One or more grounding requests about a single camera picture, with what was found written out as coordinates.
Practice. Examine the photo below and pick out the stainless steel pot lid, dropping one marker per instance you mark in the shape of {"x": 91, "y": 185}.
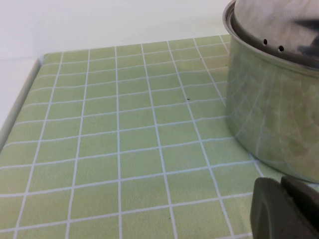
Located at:
{"x": 269, "y": 22}

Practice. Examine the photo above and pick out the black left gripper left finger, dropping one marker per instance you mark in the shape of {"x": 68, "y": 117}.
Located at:
{"x": 269, "y": 214}

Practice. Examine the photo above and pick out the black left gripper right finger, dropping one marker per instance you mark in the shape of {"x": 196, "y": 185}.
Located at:
{"x": 307, "y": 214}

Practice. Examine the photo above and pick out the green checked tablecloth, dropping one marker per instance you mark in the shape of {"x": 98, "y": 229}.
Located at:
{"x": 124, "y": 149}

